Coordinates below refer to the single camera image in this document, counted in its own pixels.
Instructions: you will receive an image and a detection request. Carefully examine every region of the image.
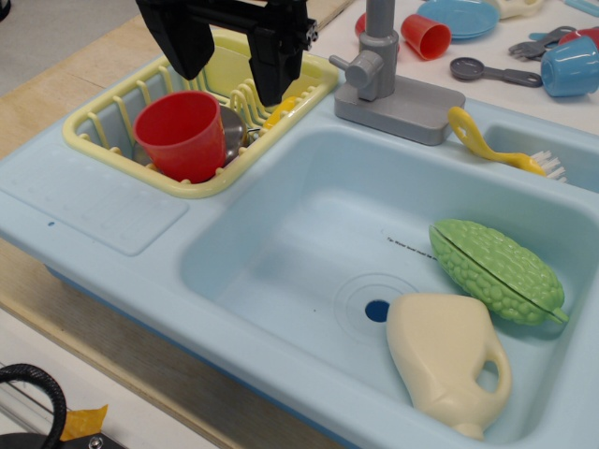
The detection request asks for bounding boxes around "red cup lying on table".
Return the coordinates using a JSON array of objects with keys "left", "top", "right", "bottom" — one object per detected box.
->
[{"left": 401, "top": 14, "right": 452, "bottom": 61}]

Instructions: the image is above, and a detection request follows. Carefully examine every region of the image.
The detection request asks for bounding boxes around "red plastic cup in rack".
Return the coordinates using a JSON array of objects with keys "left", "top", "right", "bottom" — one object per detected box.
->
[{"left": 133, "top": 91, "right": 226, "bottom": 183}]

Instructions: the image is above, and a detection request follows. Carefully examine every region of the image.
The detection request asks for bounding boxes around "grey toy fork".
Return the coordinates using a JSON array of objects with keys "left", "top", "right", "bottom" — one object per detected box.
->
[{"left": 508, "top": 26, "right": 575, "bottom": 60}]

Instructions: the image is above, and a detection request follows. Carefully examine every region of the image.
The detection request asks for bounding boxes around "light blue toy sink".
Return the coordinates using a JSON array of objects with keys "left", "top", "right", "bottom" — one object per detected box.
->
[{"left": 1, "top": 99, "right": 598, "bottom": 448}]

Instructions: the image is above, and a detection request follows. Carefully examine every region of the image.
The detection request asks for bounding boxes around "grey toy spoon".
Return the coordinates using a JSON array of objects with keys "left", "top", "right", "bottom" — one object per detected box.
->
[{"left": 449, "top": 57, "right": 543, "bottom": 88}]

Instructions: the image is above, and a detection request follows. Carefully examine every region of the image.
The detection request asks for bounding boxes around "yellow dish brush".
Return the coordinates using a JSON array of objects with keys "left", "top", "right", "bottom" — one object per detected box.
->
[{"left": 447, "top": 107, "right": 567, "bottom": 183}]

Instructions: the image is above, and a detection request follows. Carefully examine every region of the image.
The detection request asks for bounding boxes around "blue plastic plate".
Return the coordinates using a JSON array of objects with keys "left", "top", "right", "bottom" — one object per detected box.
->
[{"left": 416, "top": 0, "right": 500, "bottom": 40}]

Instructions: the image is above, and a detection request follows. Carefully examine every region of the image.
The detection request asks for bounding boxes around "black cable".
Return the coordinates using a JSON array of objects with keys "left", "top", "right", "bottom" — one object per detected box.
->
[{"left": 0, "top": 363, "right": 68, "bottom": 449}]

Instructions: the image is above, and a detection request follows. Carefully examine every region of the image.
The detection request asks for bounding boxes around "silver metal bowl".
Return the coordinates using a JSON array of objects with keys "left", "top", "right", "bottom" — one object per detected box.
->
[{"left": 132, "top": 106, "right": 249, "bottom": 167}]

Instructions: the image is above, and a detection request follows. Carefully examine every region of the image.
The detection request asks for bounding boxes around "cream plastic jug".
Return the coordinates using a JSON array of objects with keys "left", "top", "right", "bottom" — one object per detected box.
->
[{"left": 387, "top": 293, "right": 513, "bottom": 441}]

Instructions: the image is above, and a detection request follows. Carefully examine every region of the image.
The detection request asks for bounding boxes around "red cup behind faucet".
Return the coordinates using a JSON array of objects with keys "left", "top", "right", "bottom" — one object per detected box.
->
[{"left": 354, "top": 13, "right": 366, "bottom": 37}]

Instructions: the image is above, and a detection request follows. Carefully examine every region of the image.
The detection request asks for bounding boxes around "green bitter melon toy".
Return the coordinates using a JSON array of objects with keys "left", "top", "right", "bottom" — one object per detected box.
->
[{"left": 429, "top": 219, "right": 569, "bottom": 326}]

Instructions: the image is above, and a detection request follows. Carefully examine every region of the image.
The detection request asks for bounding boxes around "blue plastic cup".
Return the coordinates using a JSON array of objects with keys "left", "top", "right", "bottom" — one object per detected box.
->
[{"left": 540, "top": 37, "right": 598, "bottom": 97}]

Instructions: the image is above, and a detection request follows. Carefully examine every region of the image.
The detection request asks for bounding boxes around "yellow dish rack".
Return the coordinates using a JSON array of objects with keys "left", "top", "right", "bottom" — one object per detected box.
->
[{"left": 63, "top": 30, "right": 339, "bottom": 199}]

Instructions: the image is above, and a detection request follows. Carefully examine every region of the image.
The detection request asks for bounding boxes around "yellow tape piece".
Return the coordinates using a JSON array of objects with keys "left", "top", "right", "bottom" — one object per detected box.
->
[{"left": 60, "top": 404, "right": 109, "bottom": 442}]

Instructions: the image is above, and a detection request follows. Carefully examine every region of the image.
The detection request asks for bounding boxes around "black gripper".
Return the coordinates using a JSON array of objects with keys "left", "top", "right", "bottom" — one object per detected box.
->
[{"left": 137, "top": 1, "right": 318, "bottom": 107}]

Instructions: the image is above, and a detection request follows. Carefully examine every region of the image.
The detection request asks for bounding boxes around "red plastic bowl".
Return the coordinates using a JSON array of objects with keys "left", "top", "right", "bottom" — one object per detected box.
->
[{"left": 558, "top": 27, "right": 599, "bottom": 48}]

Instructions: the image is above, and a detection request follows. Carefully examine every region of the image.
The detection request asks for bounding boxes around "cream toy container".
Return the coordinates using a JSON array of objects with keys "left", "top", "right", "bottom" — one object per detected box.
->
[{"left": 488, "top": 0, "right": 545, "bottom": 20}]

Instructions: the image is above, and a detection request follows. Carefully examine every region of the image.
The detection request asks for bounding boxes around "grey toy faucet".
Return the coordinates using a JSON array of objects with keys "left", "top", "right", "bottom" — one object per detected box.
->
[{"left": 329, "top": 0, "right": 466, "bottom": 146}]

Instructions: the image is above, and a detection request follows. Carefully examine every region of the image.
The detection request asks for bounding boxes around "yellow utensil in rack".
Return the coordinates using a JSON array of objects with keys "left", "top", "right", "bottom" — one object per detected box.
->
[{"left": 262, "top": 96, "right": 297, "bottom": 131}]

